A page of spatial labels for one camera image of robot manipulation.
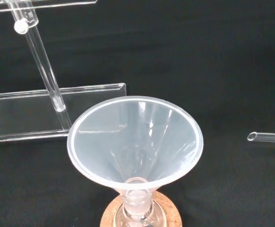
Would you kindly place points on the translucent plastic funnel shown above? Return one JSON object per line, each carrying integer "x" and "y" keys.
{"x": 104, "y": 142}

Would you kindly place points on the clear acrylic funnel stand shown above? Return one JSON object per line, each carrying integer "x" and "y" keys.
{"x": 21, "y": 113}

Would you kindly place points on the black bench cloth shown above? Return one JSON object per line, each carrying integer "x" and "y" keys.
{"x": 198, "y": 59}

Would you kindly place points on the round-bottom glass flask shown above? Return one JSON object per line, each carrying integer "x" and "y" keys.
{"x": 159, "y": 215}

